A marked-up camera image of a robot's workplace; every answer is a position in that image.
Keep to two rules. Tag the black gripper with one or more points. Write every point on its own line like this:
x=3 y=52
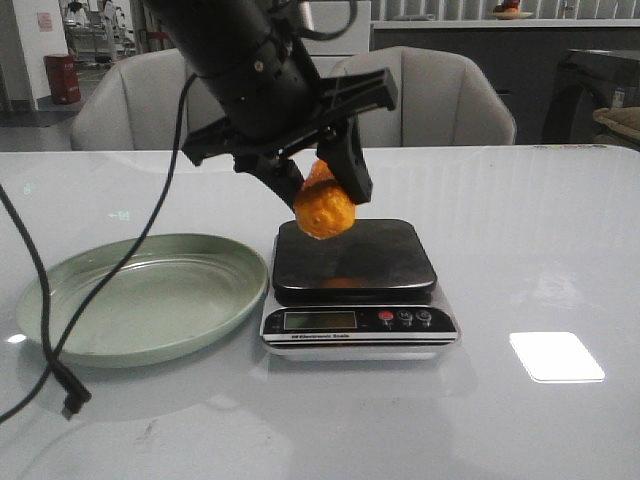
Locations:
x=275 y=101

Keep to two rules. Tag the orange corn cob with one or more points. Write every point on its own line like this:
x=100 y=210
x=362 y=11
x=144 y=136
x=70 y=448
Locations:
x=322 y=208

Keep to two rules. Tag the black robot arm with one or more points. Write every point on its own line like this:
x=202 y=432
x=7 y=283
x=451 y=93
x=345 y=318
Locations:
x=214 y=36

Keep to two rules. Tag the black silver kitchen scale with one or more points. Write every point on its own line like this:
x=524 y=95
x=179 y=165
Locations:
x=370 y=293

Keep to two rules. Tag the right grey upholstered chair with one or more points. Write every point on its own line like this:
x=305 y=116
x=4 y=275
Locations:
x=444 y=99

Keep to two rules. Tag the grey upholstered chair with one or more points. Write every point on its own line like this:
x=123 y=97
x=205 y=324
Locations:
x=134 y=106
x=444 y=99

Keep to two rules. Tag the white drawer cabinet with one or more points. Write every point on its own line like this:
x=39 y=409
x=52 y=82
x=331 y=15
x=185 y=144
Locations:
x=331 y=16

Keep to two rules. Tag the left grey upholstered chair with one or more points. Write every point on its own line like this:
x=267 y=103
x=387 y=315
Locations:
x=134 y=106

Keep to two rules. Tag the pale green round plate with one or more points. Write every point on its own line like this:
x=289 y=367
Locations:
x=177 y=294

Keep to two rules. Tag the red barrier tape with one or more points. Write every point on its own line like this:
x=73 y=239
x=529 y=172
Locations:
x=157 y=35

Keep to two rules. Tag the dark grey counter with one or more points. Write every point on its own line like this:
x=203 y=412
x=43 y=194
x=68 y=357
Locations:
x=519 y=57

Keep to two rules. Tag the fruit bowl on counter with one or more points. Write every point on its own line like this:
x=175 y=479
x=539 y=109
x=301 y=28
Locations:
x=509 y=10

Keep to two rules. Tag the red bin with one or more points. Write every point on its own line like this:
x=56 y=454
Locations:
x=62 y=79

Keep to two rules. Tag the dark appliance at right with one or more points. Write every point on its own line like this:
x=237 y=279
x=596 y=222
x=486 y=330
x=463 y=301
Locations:
x=587 y=80

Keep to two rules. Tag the tan cushion at right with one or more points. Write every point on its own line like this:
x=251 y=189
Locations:
x=618 y=126

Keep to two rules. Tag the pink wall notice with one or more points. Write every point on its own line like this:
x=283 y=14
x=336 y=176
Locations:
x=45 y=22

